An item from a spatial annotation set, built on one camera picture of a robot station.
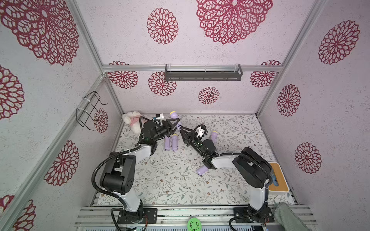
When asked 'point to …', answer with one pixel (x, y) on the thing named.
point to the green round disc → (194, 224)
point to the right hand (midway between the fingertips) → (179, 128)
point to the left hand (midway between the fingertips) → (180, 121)
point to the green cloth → (288, 220)
